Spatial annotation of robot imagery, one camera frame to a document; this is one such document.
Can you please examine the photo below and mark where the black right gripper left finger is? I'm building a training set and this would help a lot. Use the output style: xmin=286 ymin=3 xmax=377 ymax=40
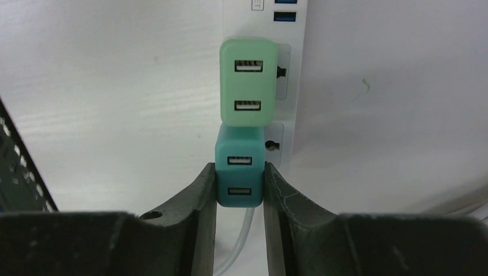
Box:
xmin=1 ymin=163 xmax=216 ymax=275

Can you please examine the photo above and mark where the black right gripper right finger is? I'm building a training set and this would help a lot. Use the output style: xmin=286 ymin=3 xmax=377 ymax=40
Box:
xmin=264 ymin=163 xmax=487 ymax=275

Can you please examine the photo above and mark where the teal USB adapter plug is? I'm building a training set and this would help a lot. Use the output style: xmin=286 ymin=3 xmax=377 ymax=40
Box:
xmin=215 ymin=123 xmax=265 ymax=208

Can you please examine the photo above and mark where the white USB power strip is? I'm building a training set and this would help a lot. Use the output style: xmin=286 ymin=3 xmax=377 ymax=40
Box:
xmin=222 ymin=0 xmax=308 ymax=173

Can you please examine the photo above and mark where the green USB adapter plug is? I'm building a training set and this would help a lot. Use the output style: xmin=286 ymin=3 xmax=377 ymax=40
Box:
xmin=219 ymin=38 xmax=279 ymax=127

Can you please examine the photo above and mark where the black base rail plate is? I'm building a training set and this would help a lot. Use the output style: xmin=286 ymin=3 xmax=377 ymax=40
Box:
xmin=1 ymin=102 xmax=58 ymax=212

